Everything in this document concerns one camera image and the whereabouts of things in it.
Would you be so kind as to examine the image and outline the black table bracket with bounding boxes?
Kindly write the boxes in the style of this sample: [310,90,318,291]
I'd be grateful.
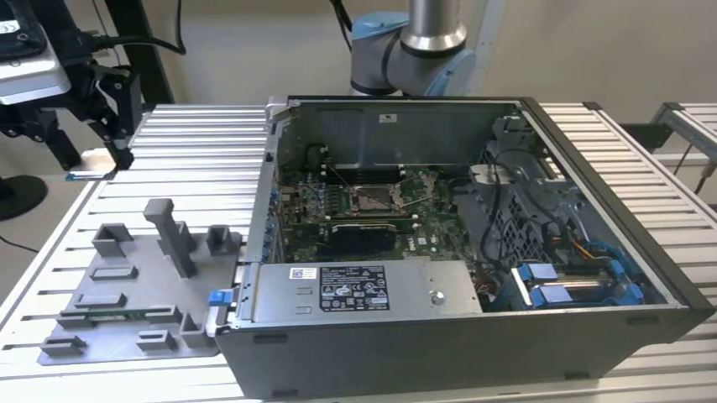
[617,122,673,154]

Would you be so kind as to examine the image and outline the black open PC case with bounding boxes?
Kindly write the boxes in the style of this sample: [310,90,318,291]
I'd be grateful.
[214,95,717,400]

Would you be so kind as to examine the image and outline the orange yellow wire bundle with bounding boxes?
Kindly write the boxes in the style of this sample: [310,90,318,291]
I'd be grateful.
[574,240,604,262]

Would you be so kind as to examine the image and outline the grey metal drive cage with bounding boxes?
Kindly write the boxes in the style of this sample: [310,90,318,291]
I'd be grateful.
[451,138,585,270]

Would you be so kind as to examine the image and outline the thin metal locking lever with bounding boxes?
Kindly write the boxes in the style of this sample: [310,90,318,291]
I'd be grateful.
[391,167,435,207]

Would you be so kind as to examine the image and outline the blue disk carrier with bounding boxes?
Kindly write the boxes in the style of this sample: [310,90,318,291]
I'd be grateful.
[527,285,574,310]
[518,262,559,283]

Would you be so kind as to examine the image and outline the black camera cable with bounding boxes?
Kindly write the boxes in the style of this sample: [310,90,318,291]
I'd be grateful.
[81,0,187,55]

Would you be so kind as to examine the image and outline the black frame post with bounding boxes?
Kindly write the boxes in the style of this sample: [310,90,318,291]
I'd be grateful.
[115,0,176,106]

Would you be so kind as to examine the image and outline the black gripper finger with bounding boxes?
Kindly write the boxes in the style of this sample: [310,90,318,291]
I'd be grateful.
[0,105,83,171]
[83,63,143,171]

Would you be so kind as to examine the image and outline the black power supply label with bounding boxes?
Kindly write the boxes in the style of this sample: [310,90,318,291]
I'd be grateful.
[316,264,390,311]

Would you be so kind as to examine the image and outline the silver CPU chip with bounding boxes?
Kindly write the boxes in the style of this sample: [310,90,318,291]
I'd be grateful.
[65,148,121,182]

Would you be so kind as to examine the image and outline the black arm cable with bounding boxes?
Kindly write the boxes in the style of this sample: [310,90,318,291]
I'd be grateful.
[328,0,355,41]

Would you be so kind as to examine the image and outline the green RAM stick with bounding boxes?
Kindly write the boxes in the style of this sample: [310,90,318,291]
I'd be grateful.
[59,307,176,319]

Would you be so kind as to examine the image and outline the CPU socket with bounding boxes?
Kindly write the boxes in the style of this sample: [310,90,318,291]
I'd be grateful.
[346,182,406,213]

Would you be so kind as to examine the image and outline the black RAM slots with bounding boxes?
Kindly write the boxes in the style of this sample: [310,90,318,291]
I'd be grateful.
[323,164,407,185]

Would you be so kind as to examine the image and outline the black wire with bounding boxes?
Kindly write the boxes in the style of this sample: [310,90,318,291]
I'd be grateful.
[482,149,562,270]

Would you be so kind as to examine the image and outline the black graphics card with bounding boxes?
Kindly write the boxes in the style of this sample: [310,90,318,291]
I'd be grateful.
[324,222,401,258]

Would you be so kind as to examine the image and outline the grey parts rack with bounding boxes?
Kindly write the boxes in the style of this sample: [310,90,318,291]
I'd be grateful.
[36,198,246,366]

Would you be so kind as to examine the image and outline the aluminium slat side table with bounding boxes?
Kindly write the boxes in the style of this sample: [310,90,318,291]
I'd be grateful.
[652,100,717,169]

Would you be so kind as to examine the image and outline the silver power supply unit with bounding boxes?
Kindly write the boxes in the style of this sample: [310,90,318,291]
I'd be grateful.
[250,259,483,324]

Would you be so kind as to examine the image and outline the black round stand foot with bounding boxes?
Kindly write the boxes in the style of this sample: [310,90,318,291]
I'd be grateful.
[0,175,49,222]

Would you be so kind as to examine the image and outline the green motherboard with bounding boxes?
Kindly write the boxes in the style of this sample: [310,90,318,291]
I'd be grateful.
[275,166,478,264]

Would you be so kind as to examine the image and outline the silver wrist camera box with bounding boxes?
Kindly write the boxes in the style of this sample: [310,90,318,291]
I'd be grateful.
[0,0,75,106]

